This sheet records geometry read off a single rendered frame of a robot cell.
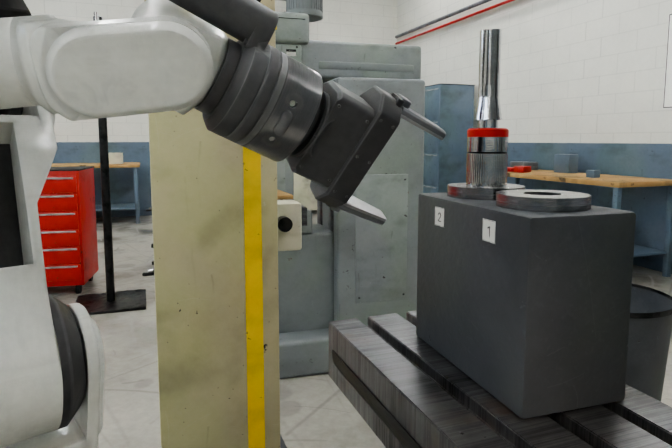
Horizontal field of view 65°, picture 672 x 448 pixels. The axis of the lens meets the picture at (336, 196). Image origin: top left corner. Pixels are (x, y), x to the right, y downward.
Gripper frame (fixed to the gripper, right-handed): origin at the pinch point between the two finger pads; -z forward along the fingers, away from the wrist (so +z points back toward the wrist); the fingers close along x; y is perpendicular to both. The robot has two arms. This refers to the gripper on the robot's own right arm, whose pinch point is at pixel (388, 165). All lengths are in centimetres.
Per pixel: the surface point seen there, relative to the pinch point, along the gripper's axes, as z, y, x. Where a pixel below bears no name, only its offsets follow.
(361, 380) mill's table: -12.4, -2.4, -24.3
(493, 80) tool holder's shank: -10.0, 7.7, 12.8
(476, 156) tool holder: -12.0, 4.5, 4.8
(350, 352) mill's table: -12.0, 1.7, -23.9
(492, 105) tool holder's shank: -11.0, 6.5, 10.4
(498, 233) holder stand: -9.7, -7.8, 0.8
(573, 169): -421, 370, 9
